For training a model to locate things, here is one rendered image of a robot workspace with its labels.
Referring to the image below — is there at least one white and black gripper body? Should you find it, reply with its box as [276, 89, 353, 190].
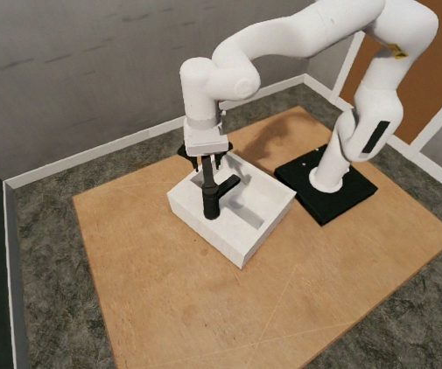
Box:
[184, 118, 224, 157]

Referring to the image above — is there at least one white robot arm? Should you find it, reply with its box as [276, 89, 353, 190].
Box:
[180, 0, 438, 192]

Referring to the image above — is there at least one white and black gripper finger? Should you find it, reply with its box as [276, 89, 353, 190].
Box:
[214, 142, 233, 170]
[178, 143, 199, 172]

